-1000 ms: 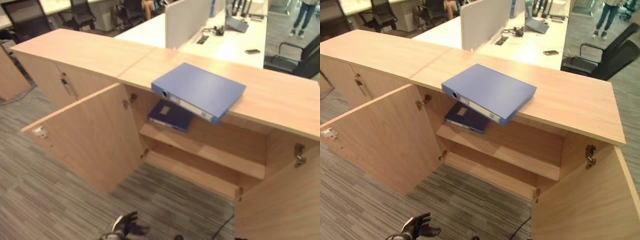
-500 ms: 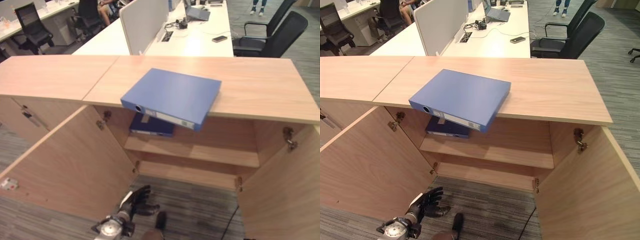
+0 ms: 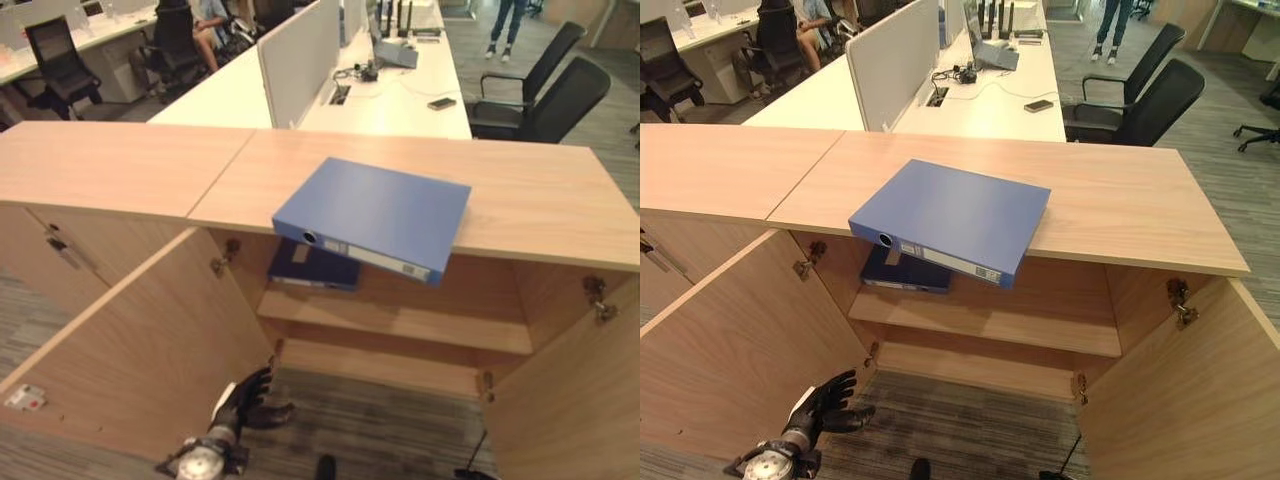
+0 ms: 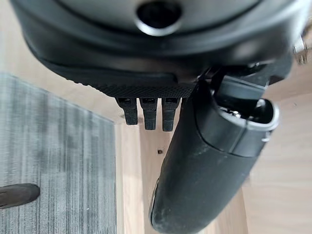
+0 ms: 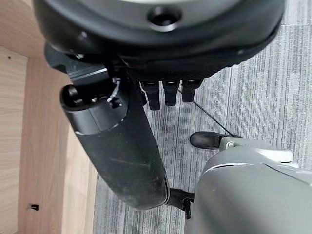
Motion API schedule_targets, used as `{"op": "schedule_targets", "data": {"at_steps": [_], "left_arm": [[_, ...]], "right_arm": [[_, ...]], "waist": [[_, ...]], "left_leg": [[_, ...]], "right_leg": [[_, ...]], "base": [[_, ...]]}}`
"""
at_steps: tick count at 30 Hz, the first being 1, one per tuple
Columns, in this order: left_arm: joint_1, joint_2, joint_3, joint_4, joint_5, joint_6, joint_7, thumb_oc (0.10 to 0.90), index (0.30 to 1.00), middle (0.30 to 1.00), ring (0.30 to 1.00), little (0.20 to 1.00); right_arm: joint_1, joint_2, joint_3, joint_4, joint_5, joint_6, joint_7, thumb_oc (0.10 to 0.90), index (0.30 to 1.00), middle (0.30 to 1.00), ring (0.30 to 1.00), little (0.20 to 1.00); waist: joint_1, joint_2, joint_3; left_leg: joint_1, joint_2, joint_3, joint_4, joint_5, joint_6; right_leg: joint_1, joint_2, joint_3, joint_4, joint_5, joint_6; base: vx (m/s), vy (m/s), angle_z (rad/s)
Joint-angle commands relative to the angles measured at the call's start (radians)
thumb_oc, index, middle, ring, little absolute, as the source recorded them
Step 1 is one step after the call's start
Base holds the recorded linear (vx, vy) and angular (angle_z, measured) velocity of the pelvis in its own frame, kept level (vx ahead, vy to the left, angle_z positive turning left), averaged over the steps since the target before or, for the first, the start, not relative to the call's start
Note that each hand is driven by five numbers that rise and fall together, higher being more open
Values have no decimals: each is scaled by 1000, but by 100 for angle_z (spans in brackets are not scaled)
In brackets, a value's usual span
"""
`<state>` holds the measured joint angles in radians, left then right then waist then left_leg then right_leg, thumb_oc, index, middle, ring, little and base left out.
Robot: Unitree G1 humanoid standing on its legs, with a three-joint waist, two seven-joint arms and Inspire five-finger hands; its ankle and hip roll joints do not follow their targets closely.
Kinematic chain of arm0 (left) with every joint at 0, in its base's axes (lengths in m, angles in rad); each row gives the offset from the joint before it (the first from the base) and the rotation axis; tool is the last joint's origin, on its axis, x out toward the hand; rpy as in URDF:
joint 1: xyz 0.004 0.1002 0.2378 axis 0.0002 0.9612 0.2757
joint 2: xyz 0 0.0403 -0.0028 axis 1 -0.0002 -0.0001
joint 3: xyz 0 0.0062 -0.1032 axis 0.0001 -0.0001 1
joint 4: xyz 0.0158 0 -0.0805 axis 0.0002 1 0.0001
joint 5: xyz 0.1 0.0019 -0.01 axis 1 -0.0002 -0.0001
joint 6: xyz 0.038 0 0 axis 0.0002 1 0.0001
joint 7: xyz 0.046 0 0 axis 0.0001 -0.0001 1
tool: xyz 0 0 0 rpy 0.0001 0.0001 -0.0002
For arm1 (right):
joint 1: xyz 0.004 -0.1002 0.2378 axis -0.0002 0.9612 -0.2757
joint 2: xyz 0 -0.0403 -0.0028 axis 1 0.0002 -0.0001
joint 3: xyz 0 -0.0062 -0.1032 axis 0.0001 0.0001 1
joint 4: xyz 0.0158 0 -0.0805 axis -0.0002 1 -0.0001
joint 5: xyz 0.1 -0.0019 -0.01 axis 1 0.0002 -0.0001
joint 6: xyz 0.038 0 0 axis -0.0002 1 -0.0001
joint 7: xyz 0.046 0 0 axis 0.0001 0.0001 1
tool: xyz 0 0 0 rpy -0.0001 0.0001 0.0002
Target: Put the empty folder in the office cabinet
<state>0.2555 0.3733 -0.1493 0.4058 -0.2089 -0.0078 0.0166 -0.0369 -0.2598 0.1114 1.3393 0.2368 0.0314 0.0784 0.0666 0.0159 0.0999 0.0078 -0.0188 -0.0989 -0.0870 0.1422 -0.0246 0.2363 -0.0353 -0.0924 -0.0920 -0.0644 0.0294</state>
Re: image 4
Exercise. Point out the dark robot foot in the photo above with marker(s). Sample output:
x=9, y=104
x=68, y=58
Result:
x=17, y=195

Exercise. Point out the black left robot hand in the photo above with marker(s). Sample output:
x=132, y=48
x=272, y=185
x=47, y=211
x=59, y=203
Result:
x=151, y=63

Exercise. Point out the silver cabinet door hinge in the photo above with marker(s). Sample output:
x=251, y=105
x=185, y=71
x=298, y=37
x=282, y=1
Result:
x=301, y=50

